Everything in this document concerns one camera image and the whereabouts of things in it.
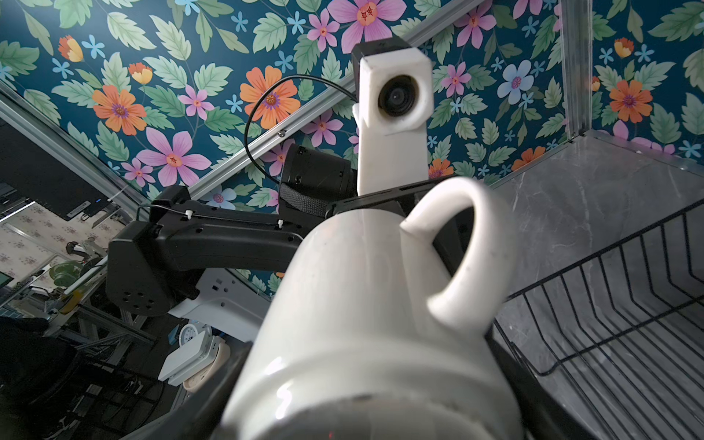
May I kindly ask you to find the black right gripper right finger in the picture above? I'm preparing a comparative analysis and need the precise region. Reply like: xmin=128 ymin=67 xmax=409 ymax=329
xmin=486 ymin=329 xmax=595 ymax=439

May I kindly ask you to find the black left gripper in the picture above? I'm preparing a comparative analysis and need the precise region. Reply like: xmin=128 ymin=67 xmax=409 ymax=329
xmin=326 ymin=178 xmax=473 ymax=275

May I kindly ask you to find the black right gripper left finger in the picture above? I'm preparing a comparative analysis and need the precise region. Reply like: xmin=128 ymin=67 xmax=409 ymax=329
xmin=124 ymin=342 xmax=253 ymax=440

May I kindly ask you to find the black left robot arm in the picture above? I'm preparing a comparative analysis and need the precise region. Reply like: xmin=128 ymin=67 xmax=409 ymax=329
xmin=106 ymin=146 xmax=445 ymax=316

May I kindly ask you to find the black wire dish rack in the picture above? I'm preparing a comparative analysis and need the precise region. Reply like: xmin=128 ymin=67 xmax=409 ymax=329
xmin=493 ymin=203 xmax=703 ymax=439

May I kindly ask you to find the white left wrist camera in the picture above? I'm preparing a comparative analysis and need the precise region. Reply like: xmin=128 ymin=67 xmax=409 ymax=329
xmin=352 ymin=37 xmax=435 ymax=195

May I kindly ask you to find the aluminium frame corner post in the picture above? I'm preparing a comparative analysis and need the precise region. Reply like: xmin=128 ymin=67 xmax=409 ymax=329
xmin=559 ymin=0 xmax=593 ymax=140

